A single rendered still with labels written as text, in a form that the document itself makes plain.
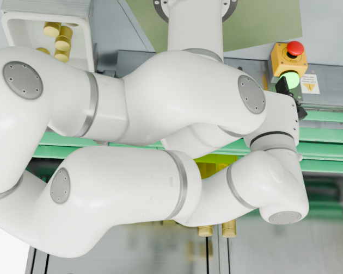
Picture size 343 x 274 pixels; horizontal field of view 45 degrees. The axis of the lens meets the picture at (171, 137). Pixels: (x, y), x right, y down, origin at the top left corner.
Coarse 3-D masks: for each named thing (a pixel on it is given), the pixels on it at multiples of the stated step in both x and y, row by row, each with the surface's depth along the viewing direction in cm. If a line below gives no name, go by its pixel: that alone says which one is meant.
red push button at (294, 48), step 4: (288, 44) 94; (292, 44) 94; (296, 44) 94; (300, 44) 94; (288, 48) 94; (292, 48) 93; (296, 48) 93; (300, 48) 94; (292, 52) 93; (296, 52) 93; (300, 52) 93
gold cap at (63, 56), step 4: (56, 48) 95; (56, 52) 94; (60, 52) 94; (64, 52) 94; (68, 52) 95; (56, 56) 94; (60, 56) 94; (64, 56) 94; (68, 56) 95; (60, 60) 96; (64, 60) 96; (68, 60) 96
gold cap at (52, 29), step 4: (44, 24) 87; (48, 24) 86; (52, 24) 86; (56, 24) 87; (60, 24) 88; (44, 28) 87; (48, 28) 86; (52, 28) 86; (56, 28) 87; (44, 32) 88; (48, 32) 88; (52, 32) 87; (56, 32) 87; (52, 36) 89; (56, 36) 89
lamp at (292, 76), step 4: (284, 72) 96; (288, 72) 96; (292, 72) 96; (296, 72) 96; (280, 76) 97; (288, 76) 95; (292, 76) 95; (296, 76) 95; (288, 80) 95; (292, 80) 95; (296, 80) 95; (288, 84) 96; (292, 84) 96; (296, 84) 96
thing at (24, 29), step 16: (16, 16) 80; (32, 16) 80; (48, 16) 80; (64, 16) 81; (16, 32) 87; (32, 32) 94; (80, 32) 94; (48, 48) 99; (80, 48) 99; (80, 64) 101
